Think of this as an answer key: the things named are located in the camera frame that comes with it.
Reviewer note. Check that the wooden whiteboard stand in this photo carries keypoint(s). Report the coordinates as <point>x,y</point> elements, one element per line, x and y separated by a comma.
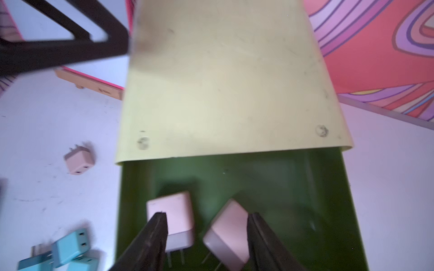
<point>88,82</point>

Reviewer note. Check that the teal plug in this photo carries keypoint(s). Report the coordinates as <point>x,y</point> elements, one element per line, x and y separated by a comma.
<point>83,263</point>
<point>37,261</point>
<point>70,247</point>

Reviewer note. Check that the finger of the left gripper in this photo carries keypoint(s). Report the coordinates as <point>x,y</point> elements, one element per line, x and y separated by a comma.
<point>26,56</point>

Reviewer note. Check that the yellow green drawer cabinet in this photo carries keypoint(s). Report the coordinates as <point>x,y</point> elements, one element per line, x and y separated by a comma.
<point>226,77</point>

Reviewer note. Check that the pink plug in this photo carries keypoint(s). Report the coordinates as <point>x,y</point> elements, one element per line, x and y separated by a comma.
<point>78,160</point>
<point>180,221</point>
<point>227,237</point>

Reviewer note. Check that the teal plug top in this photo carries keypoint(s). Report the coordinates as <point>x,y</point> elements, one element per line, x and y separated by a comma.
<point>70,247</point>

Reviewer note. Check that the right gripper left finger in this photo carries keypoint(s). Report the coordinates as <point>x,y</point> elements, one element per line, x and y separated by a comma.
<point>147,251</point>

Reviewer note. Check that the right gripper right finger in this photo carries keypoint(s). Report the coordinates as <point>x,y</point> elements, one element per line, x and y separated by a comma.
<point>267,253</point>

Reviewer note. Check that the green top drawer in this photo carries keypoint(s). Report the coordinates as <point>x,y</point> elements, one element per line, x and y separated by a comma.
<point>303,195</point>

